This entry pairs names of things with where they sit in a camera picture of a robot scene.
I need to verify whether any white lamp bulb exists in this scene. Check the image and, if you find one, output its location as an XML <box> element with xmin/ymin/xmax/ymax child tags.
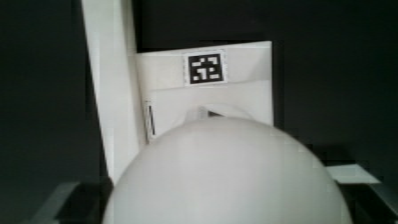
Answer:
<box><xmin>103</xmin><ymin>118</ymin><xmax>354</xmax><ymax>224</ymax></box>

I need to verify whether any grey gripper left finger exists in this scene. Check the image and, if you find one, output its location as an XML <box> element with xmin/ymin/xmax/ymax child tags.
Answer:
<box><xmin>28</xmin><ymin>179</ymin><xmax>114</xmax><ymax>224</ymax></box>

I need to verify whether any white lamp base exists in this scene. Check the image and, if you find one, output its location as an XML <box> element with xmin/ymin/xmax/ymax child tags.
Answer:
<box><xmin>137</xmin><ymin>41</ymin><xmax>274</xmax><ymax>139</ymax></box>

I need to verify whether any white right wall bar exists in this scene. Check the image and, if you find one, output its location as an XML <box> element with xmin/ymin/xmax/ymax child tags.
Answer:
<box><xmin>82</xmin><ymin>0</ymin><xmax>146</xmax><ymax>182</ymax></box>

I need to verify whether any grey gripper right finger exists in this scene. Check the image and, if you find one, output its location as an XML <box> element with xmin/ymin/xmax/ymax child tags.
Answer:
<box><xmin>327</xmin><ymin>164</ymin><xmax>398</xmax><ymax>224</ymax></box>

